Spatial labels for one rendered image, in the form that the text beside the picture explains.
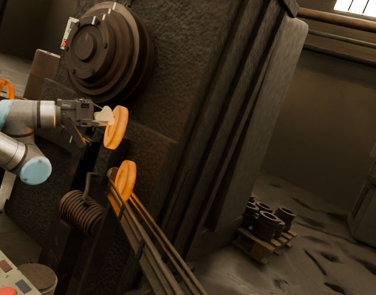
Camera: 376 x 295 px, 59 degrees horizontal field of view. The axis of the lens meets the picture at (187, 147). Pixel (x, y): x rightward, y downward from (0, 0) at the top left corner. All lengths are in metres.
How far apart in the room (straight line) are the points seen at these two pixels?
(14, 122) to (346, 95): 6.71
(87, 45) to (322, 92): 6.26
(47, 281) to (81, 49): 1.00
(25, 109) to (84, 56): 0.52
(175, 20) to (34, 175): 0.94
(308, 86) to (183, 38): 6.07
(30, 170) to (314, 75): 6.86
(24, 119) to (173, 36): 0.78
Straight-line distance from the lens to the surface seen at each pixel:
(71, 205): 1.47
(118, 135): 1.14
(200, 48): 1.51
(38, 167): 1.07
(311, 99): 7.43
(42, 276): 1.02
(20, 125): 1.16
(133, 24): 1.56
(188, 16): 1.59
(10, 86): 2.24
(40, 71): 4.54
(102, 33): 1.55
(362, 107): 7.28
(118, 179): 1.31
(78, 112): 1.15
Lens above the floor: 1.12
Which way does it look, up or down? 10 degrees down
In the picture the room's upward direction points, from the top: 21 degrees clockwise
